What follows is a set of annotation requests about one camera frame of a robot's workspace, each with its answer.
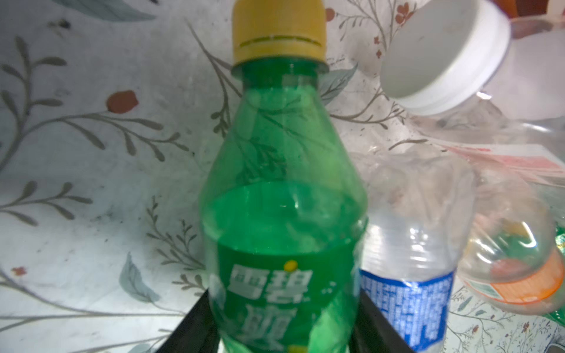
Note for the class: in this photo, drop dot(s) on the clear bottle pink label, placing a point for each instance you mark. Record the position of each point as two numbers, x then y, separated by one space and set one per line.
479 83

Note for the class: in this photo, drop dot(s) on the green Sprite bottle yellow cap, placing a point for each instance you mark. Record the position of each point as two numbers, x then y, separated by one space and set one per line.
283 209

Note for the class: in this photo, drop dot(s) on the orange label clear bottle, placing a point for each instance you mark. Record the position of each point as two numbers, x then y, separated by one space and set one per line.
512 260

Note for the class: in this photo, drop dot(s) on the clear bottle blue label cap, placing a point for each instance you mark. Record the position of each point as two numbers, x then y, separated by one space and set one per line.
420 211

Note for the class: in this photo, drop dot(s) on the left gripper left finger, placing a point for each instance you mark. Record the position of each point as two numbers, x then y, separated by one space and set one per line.
197 332

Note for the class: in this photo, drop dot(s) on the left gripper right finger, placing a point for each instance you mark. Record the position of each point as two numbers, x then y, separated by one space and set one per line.
373 333

